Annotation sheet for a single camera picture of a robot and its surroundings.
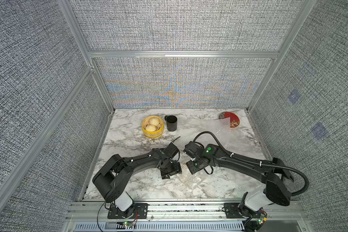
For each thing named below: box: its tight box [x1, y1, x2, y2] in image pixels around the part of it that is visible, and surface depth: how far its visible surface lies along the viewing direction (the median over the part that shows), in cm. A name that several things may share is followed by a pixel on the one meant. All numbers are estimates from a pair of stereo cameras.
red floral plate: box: [218, 111, 241, 129], surface depth 114 cm
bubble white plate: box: [169, 164, 206, 191], surface depth 82 cm
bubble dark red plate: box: [210, 128, 266, 160], surface depth 101 cm
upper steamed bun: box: [148, 116, 160, 127], surface depth 108 cm
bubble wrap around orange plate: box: [191, 116, 259, 155], surface depth 102 cm
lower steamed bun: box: [145, 123, 157, 132], surface depth 102 cm
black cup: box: [164, 115, 178, 132], surface depth 106 cm
